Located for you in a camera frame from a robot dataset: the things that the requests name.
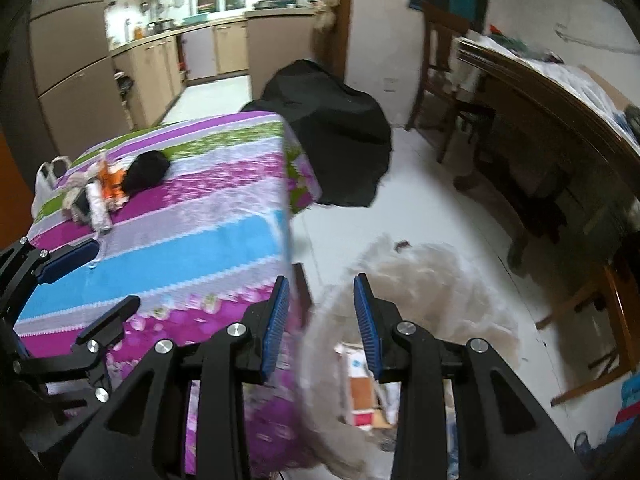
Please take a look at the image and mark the blue red foam rolls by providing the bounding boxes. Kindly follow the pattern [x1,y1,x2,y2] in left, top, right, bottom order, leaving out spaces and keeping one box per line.
[612,380,640,441]

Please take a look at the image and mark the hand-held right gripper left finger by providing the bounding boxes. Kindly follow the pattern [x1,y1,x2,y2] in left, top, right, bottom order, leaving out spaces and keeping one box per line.
[57,275,292,480]

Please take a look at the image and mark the large wooden table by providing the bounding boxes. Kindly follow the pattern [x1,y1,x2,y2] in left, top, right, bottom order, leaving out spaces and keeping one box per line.
[452,35,640,281]

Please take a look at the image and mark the wooden stool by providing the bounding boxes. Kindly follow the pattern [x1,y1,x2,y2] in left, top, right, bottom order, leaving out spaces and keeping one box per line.
[535,255,640,408]

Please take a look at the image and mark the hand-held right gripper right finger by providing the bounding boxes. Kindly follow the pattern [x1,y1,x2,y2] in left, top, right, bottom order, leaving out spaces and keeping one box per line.
[353,274,587,480]

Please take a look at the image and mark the black cover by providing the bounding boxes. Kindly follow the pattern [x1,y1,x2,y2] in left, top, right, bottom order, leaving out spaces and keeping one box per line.
[240,59,393,208]

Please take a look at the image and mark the wooden chair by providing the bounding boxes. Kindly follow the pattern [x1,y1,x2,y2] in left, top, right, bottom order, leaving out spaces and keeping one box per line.
[405,0,496,163]

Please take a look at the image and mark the grey refrigerator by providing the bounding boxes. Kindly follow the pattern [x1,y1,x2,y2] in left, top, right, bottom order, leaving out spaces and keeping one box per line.
[27,0,133,156]

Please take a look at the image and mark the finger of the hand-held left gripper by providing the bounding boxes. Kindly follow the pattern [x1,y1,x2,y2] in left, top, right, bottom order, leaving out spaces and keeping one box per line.
[12,295,142,406]
[0,237,101,311]

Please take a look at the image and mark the translucent plastic bin bag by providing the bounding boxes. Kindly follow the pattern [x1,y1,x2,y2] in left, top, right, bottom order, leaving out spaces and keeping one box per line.
[300,240,521,480]

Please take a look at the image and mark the beige kitchen base cabinets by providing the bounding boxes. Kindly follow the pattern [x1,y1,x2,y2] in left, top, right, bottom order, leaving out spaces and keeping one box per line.
[110,7,321,128]

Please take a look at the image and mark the floral striped tablecloth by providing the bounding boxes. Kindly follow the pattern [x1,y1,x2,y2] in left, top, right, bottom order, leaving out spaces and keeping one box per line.
[12,110,323,476]

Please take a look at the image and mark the white sheet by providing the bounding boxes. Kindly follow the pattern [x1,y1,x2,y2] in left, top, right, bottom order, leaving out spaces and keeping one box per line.
[465,30,640,151]

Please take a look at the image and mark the blue slipper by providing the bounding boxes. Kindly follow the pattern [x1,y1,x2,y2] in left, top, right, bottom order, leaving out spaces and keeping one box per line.
[575,432,606,461]

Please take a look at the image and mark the wooden cabinet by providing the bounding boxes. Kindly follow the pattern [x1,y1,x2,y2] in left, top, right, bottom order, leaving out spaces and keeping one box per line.
[0,130,36,248]

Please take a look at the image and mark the white plastic carrier bag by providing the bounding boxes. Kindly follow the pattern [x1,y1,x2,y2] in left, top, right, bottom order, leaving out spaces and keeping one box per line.
[32,156,72,218]

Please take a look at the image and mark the black cloth ball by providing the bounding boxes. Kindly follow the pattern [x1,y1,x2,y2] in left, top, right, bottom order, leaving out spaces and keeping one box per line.
[122,151,170,196]

